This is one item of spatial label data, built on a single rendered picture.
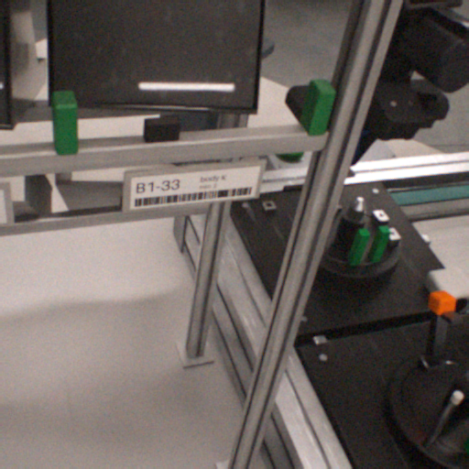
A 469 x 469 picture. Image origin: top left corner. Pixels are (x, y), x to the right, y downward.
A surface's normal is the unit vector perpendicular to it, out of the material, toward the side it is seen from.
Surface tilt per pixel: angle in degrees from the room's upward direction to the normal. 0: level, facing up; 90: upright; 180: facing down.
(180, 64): 65
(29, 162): 90
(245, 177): 90
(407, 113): 17
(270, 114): 0
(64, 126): 90
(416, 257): 0
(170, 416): 0
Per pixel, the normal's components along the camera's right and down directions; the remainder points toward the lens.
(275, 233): 0.14, -0.73
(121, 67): 0.20, 0.31
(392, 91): 0.23, -0.51
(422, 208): 0.32, 0.67
